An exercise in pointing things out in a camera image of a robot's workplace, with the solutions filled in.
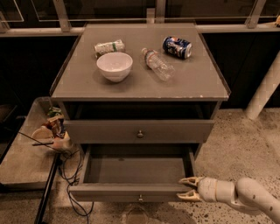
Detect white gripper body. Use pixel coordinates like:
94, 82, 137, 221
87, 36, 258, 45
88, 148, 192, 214
197, 178, 235, 203

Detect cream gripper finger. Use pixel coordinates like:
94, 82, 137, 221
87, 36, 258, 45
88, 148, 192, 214
177, 190, 200, 202
179, 177, 202, 187

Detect grey drawer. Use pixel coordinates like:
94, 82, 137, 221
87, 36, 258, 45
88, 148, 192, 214
70, 144, 195, 202
64, 120, 214, 144

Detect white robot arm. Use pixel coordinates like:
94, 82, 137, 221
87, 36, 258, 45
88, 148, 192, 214
177, 177, 280, 224

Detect grey drawer cabinet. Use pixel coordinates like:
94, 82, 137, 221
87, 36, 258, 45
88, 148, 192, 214
51, 23, 229, 149

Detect grey top drawer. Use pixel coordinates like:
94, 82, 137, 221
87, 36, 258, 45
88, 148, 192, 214
64, 120, 214, 144

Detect white slanted pole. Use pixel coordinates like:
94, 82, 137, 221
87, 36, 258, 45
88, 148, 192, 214
244, 52, 280, 120

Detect clear plastic water bottle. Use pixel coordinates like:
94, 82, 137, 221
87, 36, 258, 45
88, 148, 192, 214
142, 48, 175, 81

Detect blue soda can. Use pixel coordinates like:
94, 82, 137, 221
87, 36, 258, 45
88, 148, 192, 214
163, 37, 193, 60

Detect white bowl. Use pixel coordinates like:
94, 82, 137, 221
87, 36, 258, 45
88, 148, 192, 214
96, 52, 133, 82

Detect pile of small items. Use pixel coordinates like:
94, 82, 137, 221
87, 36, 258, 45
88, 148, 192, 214
31, 107, 73, 151

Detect green white soda can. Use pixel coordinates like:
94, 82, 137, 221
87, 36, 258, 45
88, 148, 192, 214
94, 39, 125, 58

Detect grey side table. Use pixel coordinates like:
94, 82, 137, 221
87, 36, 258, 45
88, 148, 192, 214
1, 97, 57, 193

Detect metal window railing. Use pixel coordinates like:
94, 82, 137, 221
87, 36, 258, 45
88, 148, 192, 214
0, 0, 280, 37

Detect black cable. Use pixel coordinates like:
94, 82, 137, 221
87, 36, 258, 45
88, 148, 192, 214
17, 130, 95, 224

